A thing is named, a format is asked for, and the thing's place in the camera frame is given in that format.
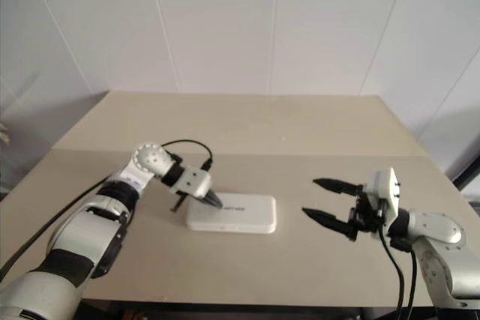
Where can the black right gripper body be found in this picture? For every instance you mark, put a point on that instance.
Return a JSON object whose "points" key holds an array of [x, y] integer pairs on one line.
{"points": [[365, 215]]}

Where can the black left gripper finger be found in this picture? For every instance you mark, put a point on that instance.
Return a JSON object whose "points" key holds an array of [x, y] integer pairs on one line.
{"points": [[215, 197], [210, 202]]}

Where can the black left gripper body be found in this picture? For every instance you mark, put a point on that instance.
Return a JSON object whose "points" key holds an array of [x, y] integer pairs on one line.
{"points": [[181, 199]]}

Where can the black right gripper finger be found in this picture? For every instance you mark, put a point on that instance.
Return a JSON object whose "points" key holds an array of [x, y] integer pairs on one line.
{"points": [[337, 187], [330, 222]]}

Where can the white rectangular box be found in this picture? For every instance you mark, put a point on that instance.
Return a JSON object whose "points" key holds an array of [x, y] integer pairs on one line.
{"points": [[247, 219]]}

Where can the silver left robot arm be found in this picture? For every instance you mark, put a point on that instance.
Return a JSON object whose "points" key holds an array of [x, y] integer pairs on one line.
{"points": [[93, 230]]}

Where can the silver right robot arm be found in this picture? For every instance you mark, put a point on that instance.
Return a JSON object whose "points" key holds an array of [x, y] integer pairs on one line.
{"points": [[438, 228]]}

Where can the pale grey crumpled object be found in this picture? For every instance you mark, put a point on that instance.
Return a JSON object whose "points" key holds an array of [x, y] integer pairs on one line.
{"points": [[3, 132]]}

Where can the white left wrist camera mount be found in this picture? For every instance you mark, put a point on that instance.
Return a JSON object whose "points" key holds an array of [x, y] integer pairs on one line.
{"points": [[193, 181]]}

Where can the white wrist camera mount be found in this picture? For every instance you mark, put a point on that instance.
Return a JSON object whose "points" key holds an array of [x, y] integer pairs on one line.
{"points": [[388, 192], [193, 181]]}

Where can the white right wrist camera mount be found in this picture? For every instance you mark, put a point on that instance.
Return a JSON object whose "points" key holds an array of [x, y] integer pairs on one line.
{"points": [[388, 192]]}

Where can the black metal frame bar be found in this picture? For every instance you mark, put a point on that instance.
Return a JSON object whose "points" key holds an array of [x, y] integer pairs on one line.
{"points": [[467, 175]]}

